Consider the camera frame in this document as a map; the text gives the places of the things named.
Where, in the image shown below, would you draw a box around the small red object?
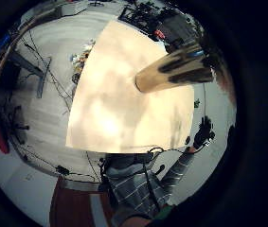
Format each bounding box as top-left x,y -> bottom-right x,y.
153,28 -> 167,41

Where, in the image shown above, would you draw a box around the black equipment rack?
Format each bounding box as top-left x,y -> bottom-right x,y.
117,2 -> 204,53

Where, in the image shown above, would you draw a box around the the person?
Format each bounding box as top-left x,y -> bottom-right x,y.
100,152 -> 201,227

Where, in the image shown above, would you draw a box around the pile of colourful items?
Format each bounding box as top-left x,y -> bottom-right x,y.
69,39 -> 97,85

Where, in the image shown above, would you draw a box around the grey metal stand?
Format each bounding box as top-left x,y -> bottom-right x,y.
11,50 -> 53,99

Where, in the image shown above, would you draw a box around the dark red cabinet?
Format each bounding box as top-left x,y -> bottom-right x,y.
48,176 -> 114,227

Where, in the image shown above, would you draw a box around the red and black chair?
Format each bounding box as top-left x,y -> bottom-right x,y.
0,105 -> 30,155

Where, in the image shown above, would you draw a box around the black cable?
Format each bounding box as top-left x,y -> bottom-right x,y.
141,146 -> 185,209

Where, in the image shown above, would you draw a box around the green wrist strap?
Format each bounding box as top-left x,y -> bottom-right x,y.
153,203 -> 176,221

